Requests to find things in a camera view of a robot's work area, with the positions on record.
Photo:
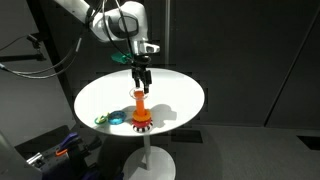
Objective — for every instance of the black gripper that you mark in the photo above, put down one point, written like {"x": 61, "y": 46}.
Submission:
{"x": 141, "y": 65}

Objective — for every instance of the white table pedestal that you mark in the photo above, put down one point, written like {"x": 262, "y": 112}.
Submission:
{"x": 148, "y": 163}

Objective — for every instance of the silver vertical pole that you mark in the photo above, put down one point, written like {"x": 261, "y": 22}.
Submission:
{"x": 167, "y": 33}

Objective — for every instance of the black mounting platform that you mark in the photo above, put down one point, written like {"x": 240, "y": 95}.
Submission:
{"x": 66, "y": 163}

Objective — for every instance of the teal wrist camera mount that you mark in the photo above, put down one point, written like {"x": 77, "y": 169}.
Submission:
{"x": 120, "y": 58}

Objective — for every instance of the blue clamp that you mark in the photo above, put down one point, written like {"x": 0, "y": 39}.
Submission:
{"x": 34, "y": 159}
{"x": 69, "y": 140}
{"x": 90, "y": 175}

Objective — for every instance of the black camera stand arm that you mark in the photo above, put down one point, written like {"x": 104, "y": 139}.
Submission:
{"x": 20, "y": 57}

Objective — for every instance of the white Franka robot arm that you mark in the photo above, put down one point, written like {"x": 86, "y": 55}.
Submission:
{"x": 110, "y": 23}

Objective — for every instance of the grey rounded housing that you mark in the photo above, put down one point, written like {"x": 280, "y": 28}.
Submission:
{"x": 11, "y": 165}

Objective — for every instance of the orange stacking peg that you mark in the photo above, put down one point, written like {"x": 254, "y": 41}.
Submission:
{"x": 140, "y": 105}

